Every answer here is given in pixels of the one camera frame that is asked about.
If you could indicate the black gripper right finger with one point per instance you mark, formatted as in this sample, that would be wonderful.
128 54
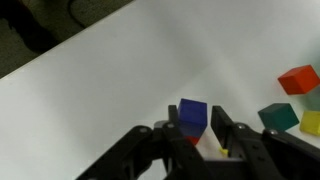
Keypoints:
266 153

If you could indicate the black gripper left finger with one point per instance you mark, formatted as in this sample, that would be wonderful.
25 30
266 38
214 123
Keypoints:
156 153

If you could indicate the blue cube block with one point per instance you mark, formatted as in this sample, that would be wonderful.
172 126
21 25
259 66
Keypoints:
192 115

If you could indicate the dark green cube block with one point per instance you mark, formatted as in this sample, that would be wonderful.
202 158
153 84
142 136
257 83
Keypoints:
278 116

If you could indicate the yellow cube block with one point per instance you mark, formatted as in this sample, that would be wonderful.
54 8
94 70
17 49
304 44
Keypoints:
223 151
311 122

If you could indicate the green plastic bowl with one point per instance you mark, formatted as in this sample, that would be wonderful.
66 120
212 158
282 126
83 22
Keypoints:
314 99

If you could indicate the small red cube block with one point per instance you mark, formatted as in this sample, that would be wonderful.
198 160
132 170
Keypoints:
299 80

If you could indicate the black stand foot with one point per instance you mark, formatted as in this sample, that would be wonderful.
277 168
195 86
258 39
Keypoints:
23 26

